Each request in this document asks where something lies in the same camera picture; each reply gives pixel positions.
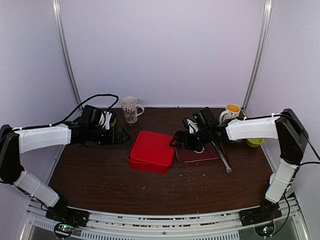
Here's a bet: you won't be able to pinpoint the aluminium right corner post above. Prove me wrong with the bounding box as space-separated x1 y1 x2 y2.
242 0 273 113

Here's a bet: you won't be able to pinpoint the red tin lid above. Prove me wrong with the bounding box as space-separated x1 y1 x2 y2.
128 130 175 168

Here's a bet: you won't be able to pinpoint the tall coral pattern mug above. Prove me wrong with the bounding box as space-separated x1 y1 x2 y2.
120 96 145 124

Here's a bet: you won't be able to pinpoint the red tin box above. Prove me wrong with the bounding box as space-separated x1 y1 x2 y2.
127 157 173 174

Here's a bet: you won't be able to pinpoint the green saucer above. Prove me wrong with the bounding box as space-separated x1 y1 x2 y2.
110 118 117 128

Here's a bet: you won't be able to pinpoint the lime green plastic bowl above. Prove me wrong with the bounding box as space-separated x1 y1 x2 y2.
245 138 264 148

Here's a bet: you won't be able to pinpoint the white paper cup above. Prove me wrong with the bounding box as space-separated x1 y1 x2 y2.
269 172 276 186

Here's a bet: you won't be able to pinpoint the aluminium front rail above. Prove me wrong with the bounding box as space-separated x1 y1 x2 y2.
23 192 307 240

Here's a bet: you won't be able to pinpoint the flower pattern mug yellow inside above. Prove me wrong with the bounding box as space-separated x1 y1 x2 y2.
219 103 241 123

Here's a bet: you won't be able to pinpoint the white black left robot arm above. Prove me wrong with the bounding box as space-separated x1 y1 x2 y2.
0 105 131 222

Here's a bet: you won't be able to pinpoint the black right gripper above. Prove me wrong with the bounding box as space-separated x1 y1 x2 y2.
169 127 211 152

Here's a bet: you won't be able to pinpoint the aluminium left corner post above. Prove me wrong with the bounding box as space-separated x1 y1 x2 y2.
52 0 81 104

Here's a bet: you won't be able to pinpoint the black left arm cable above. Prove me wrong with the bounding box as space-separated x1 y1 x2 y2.
12 93 120 131

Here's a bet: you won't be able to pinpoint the dark red lacquer tray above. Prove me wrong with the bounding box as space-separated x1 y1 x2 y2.
175 143 229 164

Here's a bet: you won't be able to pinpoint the aluminium corner post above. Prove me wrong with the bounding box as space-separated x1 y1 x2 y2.
52 0 81 104
242 0 273 113

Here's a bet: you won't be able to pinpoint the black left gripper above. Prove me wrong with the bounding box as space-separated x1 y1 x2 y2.
88 125 131 146

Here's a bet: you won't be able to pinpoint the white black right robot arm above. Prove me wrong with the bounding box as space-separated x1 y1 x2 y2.
169 107 309 223

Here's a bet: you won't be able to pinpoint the metal serving tongs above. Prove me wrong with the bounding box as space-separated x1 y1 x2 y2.
211 141 233 174

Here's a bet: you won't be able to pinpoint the blue lined ceramic bowl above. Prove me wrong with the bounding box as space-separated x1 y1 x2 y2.
230 139 243 144

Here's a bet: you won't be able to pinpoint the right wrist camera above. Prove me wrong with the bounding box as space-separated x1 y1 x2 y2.
182 118 199 134

